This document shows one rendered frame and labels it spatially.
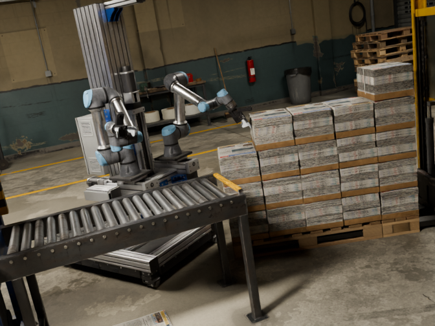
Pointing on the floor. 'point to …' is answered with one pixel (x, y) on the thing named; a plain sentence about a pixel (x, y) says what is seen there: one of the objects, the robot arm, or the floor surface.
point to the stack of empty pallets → (394, 44)
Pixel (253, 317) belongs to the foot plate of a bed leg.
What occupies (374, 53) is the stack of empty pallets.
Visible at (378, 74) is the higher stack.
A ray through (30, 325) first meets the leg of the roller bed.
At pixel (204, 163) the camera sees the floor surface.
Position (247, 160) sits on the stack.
